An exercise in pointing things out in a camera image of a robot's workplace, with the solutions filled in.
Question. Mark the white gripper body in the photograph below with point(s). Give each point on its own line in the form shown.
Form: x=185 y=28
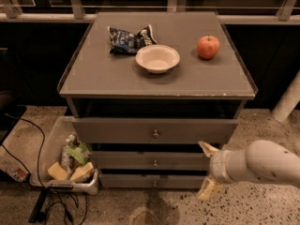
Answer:
x=216 y=168

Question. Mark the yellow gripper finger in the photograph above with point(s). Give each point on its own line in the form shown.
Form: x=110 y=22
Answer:
x=207 y=148
x=209 y=188

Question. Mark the grey drawer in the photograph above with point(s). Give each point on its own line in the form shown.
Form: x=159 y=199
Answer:
x=150 y=161
x=151 y=181
x=154 y=130

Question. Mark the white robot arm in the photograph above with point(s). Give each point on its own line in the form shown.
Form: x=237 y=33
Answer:
x=261 y=162

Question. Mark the grey drawer cabinet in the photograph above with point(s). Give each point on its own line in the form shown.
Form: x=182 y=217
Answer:
x=100 y=84

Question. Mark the grey bottom drawer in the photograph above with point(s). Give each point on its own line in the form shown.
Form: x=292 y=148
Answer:
x=151 y=181

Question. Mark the grey top drawer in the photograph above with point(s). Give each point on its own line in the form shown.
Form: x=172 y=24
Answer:
x=154 y=130

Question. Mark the red apple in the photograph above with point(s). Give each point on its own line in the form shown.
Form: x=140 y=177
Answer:
x=208 y=47

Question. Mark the white paper bowl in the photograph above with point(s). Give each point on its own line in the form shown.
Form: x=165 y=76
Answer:
x=157 y=59

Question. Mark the green snack bag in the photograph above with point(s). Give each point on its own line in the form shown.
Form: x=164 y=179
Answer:
x=80 y=153

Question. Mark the yellow sponge right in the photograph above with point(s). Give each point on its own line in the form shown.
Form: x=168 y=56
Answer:
x=82 y=173

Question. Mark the yellow sponge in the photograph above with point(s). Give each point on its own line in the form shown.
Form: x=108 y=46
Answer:
x=57 y=172
x=82 y=173

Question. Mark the blue chip bag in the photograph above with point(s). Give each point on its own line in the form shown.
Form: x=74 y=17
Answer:
x=125 y=42

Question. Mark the clear plastic bin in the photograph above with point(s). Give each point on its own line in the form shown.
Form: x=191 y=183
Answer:
x=51 y=153

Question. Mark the clear plastic bottle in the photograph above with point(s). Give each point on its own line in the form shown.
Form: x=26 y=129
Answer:
x=66 y=158

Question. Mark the metal railing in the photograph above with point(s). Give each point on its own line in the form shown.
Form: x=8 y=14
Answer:
x=228 y=11

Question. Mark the yellow sponge left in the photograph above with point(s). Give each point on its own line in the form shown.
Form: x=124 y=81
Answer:
x=57 y=172

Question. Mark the black power strip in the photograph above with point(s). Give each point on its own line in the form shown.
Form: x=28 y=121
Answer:
x=37 y=215

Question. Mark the plastic bottle on floor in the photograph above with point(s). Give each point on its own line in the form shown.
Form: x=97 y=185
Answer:
x=13 y=170

